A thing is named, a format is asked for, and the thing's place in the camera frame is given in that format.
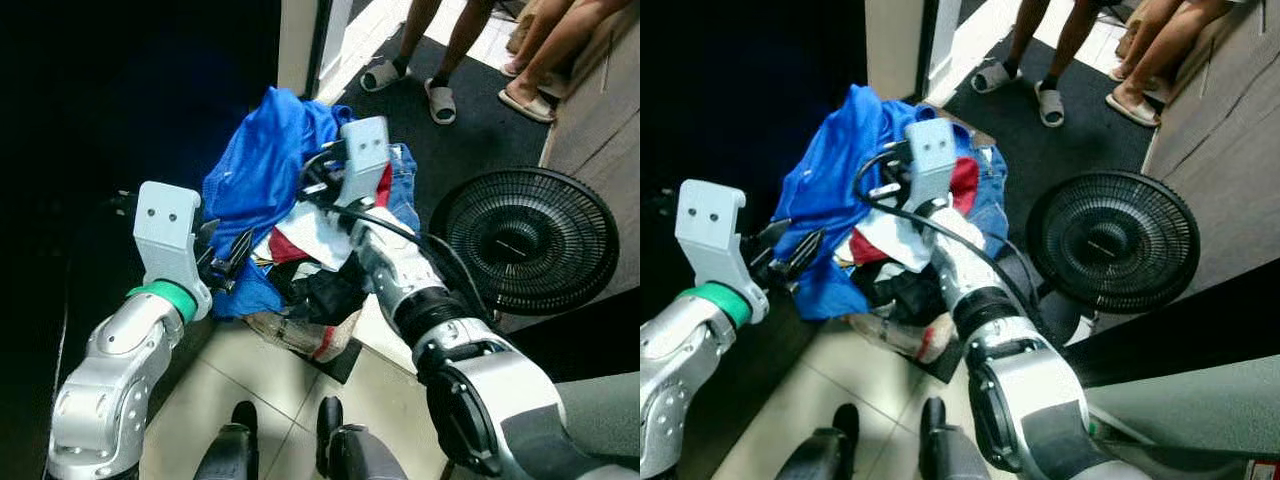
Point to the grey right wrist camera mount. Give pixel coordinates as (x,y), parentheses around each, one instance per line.
(932,160)
(365,160)

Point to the blue denim jeans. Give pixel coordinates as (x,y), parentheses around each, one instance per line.
(405,185)
(990,195)

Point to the translucent laundry basket red trim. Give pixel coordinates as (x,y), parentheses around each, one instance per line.
(300,335)
(900,338)

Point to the beige door frame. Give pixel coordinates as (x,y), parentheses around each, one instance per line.
(298,45)
(890,45)

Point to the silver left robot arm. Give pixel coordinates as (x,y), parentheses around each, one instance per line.
(110,380)
(680,370)

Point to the blue shirt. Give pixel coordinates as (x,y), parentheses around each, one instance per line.
(830,170)
(260,160)

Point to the person with black ankle socks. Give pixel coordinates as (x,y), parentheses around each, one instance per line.
(455,40)
(1065,40)

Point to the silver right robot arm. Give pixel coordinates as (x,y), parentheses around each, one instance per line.
(1030,400)
(480,390)

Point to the black garment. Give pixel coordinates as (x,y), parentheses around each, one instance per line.
(910,295)
(325,295)

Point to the black left robot leg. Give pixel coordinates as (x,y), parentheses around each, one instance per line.
(232,450)
(825,450)

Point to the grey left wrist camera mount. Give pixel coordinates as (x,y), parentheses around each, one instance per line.
(165,235)
(710,235)

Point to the grey slide sandal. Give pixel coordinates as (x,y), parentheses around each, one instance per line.
(441,102)
(1050,104)
(995,77)
(383,76)

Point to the black round floor fan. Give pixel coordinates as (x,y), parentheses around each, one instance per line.
(525,240)
(1112,240)

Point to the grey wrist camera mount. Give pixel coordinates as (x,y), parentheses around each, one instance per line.
(710,235)
(165,235)
(365,160)
(932,160)

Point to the red cloth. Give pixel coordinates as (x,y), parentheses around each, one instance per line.
(283,245)
(963,185)

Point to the black robot leg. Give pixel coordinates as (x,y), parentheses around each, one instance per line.
(950,450)
(355,450)
(232,450)
(825,450)

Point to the white cloth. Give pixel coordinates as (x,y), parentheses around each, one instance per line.
(315,235)
(900,240)

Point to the beige slide sandal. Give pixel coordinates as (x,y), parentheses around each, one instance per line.
(527,107)
(514,69)
(1132,110)
(1120,73)

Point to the black right robot leg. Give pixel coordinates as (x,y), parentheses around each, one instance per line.
(950,450)
(355,450)

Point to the dark floor mat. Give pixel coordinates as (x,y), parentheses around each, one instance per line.
(470,135)
(1070,140)

